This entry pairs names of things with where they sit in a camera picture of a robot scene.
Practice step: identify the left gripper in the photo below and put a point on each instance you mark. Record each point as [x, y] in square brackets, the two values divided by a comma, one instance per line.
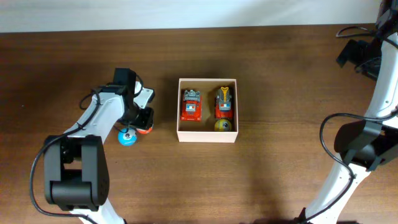
[147, 124]

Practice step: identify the yellow face ball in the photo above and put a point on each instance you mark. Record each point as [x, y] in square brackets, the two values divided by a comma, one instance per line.
[223, 125]

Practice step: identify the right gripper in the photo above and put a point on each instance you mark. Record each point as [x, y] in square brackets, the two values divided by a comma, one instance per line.
[351, 53]

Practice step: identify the orange face ball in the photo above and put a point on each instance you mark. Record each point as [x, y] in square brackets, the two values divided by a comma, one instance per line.
[144, 131]

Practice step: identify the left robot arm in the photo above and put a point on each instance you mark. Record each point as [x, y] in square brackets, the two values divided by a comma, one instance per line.
[76, 176]

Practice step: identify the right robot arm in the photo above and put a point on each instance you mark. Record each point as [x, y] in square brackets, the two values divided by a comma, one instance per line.
[371, 140]

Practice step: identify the white cardboard box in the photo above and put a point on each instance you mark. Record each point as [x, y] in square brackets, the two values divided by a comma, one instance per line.
[204, 130]

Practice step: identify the blue face ball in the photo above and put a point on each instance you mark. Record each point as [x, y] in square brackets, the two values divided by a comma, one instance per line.
[127, 137]

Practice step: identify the red toy fire truck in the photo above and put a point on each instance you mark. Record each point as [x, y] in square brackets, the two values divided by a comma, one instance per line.
[191, 106]

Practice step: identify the red toy truck yellow ladder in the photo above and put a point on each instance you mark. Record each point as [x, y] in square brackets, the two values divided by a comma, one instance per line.
[224, 104]

